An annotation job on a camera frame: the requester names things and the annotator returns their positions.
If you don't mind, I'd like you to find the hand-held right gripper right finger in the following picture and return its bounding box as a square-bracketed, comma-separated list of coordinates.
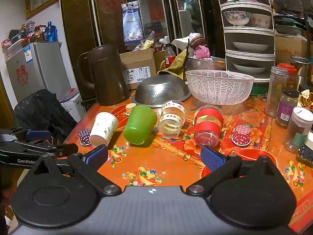
[186, 146, 278, 197]

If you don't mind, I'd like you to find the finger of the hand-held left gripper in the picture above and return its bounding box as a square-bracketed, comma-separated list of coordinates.
[0, 127, 52, 143]
[0, 140, 79, 158]

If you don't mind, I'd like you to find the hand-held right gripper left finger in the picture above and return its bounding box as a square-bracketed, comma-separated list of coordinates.
[29, 144, 122, 197]

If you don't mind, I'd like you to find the white paper cup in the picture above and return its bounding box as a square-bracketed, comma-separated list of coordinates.
[89, 112, 119, 147]

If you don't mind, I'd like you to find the clear cup with red band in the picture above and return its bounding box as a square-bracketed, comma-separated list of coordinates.
[193, 105, 224, 148]

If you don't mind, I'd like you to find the green plastic cup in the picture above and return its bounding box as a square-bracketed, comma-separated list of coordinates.
[123, 105, 158, 145]

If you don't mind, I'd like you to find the clear plastic cup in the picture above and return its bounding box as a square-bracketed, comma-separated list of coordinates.
[157, 99, 187, 139]

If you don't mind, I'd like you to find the black bag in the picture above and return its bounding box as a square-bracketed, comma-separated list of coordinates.
[13, 89, 78, 143]

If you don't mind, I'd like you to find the purple dotted cupcake liner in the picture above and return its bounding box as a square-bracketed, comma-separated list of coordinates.
[78, 129, 92, 146]

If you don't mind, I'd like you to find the red dotted cupcake liner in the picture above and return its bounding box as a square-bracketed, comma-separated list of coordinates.
[231, 125, 252, 147]

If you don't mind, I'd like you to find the white carton box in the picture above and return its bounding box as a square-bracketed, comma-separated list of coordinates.
[60, 91, 86, 123]

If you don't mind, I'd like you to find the red printed tablecloth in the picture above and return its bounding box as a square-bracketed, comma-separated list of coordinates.
[63, 88, 313, 234]

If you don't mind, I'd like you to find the yellow dotted cupcake liner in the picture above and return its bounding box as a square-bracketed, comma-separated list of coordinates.
[125, 103, 137, 116]

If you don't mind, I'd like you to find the grey refrigerator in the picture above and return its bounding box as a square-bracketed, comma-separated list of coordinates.
[5, 41, 71, 103]

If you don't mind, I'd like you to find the white plastic basket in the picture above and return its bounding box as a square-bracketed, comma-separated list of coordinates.
[185, 70, 255, 105]

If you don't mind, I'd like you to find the brown plastic pitcher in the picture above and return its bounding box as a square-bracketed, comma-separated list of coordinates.
[77, 44, 130, 106]

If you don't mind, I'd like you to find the green plastic basket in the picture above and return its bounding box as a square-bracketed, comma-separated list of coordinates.
[249, 83, 270, 96]

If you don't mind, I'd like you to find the steel colander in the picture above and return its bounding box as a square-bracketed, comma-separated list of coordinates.
[132, 75, 192, 108]

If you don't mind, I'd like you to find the jar with white lid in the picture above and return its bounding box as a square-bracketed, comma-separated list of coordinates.
[283, 106, 313, 153]

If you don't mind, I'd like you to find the jar with black lid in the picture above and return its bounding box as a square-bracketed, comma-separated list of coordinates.
[276, 87, 300, 128]

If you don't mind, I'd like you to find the tall clear glass jar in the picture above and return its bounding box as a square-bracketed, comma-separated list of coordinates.
[264, 66, 289, 117]

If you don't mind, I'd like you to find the black boxy object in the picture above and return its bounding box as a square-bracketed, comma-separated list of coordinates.
[297, 132, 313, 165]

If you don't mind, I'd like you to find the steel basin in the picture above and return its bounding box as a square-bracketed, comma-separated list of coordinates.
[187, 56, 227, 73]

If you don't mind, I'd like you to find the white plate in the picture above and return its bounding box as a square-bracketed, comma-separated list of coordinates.
[232, 41, 270, 52]
[232, 63, 267, 74]

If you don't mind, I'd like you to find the black cooking pot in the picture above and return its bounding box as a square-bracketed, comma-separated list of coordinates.
[9, 29, 26, 42]

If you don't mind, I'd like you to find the olive green cloth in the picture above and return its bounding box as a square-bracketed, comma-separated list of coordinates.
[157, 50, 188, 80]

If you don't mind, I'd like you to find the blue water bottle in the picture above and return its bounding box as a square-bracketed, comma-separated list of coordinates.
[46, 21, 58, 42]

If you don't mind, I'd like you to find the brown cardboard box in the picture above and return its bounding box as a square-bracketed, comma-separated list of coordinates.
[119, 48, 157, 90]

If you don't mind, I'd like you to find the pink plastic bag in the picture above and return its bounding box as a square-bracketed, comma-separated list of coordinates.
[193, 45, 211, 60]

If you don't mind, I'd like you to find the soda bottle with red label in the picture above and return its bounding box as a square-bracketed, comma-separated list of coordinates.
[164, 43, 176, 69]

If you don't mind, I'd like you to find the jar with red lid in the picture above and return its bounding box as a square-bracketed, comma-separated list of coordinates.
[277, 63, 298, 89]

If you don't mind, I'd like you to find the white plastic bag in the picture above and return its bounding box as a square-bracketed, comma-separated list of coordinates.
[171, 32, 205, 52]

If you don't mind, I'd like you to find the yellow snack bag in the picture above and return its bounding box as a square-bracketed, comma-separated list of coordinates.
[139, 38, 155, 52]

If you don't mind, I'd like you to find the dark mirrored wardrobe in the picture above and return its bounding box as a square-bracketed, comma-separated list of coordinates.
[58, 0, 222, 99]

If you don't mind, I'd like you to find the steel kettle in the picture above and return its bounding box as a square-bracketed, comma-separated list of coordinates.
[290, 55, 313, 87]

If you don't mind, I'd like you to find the white tiered dish rack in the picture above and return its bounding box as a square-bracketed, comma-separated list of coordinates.
[216, 0, 277, 83]

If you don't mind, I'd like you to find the large cardboard box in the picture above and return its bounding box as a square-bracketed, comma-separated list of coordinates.
[275, 35, 309, 64]

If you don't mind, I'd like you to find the hanging clear snack bag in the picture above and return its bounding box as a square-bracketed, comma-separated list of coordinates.
[121, 2, 145, 45]

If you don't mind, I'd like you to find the blue floral bowl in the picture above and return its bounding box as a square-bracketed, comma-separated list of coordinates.
[223, 11, 251, 27]

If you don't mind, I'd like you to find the beige bowl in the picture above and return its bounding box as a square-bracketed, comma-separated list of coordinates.
[249, 13, 273, 29]

